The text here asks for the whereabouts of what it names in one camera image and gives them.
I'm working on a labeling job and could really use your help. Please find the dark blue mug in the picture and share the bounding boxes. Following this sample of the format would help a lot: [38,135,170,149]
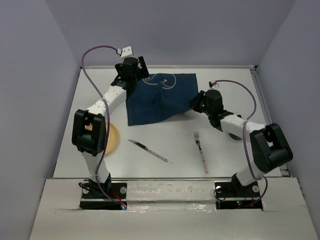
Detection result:
[229,133,242,141]

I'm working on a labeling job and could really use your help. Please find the fork with pink handle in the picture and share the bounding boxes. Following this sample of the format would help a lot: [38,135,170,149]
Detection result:
[194,131,209,174]

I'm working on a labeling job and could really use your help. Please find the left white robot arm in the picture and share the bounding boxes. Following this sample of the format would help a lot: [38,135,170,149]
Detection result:
[71,56,150,199]

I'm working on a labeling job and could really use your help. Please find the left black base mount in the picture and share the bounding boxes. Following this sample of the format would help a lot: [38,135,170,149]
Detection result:
[78,180,128,211]

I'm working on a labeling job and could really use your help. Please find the knife with pink handle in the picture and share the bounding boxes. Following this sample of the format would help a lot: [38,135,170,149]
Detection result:
[128,139,173,164]

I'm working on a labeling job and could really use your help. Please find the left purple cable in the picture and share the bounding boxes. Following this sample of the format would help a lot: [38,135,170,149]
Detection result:
[80,44,126,208]

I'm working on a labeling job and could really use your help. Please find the blue embroidered cloth placemat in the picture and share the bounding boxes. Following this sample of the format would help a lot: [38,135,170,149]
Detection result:
[125,73,199,126]

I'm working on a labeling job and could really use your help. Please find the yellow plate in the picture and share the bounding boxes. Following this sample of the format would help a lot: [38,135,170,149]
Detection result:
[84,122,120,155]

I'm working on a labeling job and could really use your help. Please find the metal table edge rail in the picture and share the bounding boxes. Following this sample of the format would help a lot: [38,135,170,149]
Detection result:
[50,175,292,182]

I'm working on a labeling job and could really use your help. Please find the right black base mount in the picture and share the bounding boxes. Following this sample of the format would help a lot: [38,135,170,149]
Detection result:
[213,181,263,210]

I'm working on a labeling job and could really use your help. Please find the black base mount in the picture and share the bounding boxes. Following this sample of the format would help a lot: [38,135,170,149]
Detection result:
[78,180,128,211]
[213,181,263,210]

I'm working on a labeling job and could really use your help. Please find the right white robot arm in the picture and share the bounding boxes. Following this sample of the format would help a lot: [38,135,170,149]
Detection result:
[189,89,293,196]

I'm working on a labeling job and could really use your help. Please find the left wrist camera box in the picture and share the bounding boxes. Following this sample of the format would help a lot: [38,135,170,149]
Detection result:
[120,46,134,59]

